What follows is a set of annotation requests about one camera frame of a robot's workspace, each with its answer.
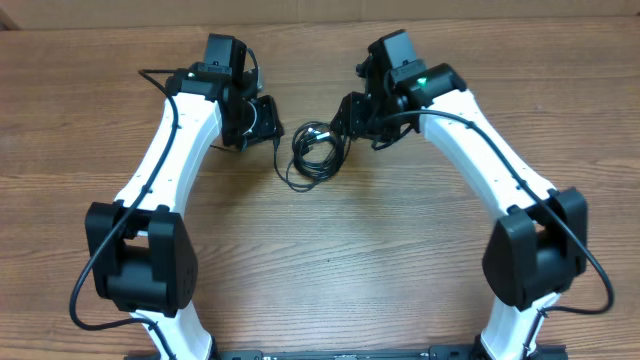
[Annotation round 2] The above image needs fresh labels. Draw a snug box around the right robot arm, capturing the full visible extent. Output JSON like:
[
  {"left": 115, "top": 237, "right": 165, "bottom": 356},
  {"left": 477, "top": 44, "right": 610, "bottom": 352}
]
[{"left": 331, "top": 30, "right": 588, "bottom": 359}]

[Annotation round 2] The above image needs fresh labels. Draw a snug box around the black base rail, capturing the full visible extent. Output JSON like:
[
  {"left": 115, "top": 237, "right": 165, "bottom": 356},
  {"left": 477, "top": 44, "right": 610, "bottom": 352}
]
[{"left": 124, "top": 345, "right": 569, "bottom": 360}]

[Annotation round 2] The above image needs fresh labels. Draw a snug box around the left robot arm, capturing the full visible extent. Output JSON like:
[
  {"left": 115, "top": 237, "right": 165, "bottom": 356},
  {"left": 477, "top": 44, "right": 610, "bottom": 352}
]
[{"left": 69, "top": 34, "right": 284, "bottom": 359}]

